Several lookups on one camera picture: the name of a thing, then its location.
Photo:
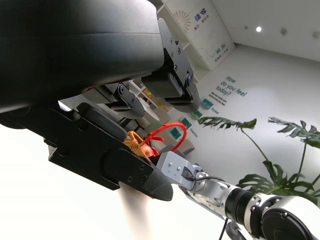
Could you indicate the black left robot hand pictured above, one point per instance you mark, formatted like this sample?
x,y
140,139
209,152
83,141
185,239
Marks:
x,y
75,50

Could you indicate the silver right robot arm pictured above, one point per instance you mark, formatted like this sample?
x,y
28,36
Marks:
x,y
237,197

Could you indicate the red printed ribbon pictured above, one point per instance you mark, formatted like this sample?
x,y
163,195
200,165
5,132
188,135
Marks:
x,y
153,152

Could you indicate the green monstera plant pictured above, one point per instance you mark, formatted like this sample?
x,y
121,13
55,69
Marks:
x,y
275,180

